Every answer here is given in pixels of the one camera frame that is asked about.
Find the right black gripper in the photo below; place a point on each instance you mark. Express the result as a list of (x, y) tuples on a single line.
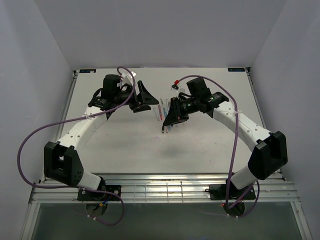
[(175, 114)]

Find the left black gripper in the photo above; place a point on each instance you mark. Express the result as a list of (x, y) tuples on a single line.
[(141, 101)]

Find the light blue pen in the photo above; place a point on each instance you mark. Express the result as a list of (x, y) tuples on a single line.
[(166, 108)]

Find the pink highlighter pen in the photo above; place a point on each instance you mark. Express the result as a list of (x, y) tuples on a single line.
[(160, 111)]

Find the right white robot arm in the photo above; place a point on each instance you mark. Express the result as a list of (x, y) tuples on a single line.
[(268, 149)]

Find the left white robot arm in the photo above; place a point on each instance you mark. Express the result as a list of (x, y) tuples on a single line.
[(61, 158)]

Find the left blue corner label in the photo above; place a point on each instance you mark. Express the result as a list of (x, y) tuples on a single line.
[(87, 71)]

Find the blue corner label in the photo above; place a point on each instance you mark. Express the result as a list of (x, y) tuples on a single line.
[(236, 69), (87, 71)]

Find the right blue corner label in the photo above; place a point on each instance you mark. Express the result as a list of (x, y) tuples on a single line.
[(236, 69)]

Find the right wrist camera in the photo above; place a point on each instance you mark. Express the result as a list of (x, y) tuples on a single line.
[(177, 88)]

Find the aluminium rail frame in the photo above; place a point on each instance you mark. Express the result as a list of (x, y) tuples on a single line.
[(190, 188)]

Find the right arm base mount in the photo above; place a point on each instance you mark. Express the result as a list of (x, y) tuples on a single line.
[(219, 191)]

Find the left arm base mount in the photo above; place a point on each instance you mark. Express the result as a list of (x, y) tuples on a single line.
[(107, 192)]

